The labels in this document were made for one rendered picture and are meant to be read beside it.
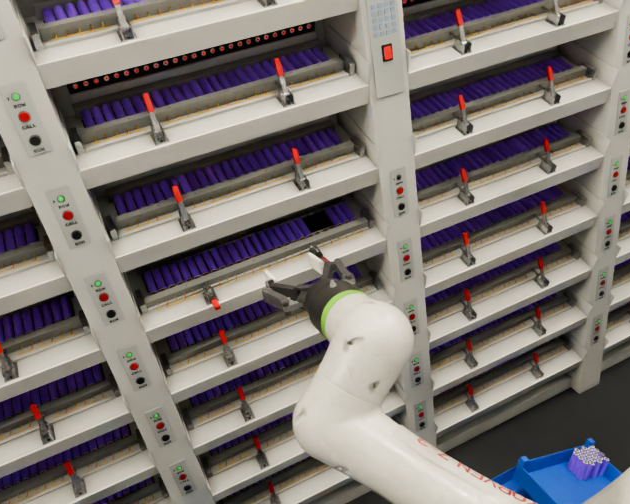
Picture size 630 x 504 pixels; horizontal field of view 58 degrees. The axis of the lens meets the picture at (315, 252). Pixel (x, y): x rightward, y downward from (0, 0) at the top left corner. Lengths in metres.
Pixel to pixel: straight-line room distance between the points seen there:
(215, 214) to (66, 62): 0.41
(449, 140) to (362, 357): 0.78
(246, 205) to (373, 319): 0.56
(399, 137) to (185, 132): 0.48
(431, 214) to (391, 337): 0.77
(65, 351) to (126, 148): 0.46
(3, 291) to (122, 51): 0.51
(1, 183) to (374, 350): 0.74
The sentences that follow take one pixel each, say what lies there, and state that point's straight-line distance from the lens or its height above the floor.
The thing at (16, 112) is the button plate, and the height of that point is 1.44.
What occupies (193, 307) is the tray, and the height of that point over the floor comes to 0.94.
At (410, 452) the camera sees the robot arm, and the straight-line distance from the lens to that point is 0.79.
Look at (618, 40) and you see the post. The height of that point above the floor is 1.24.
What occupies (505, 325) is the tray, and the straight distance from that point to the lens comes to 1.96.
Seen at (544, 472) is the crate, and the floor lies 0.06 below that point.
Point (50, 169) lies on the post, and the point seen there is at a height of 1.33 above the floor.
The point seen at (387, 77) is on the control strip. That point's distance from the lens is 1.28.
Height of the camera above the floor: 1.66
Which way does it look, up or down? 31 degrees down
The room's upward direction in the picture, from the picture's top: 11 degrees counter-clockwise
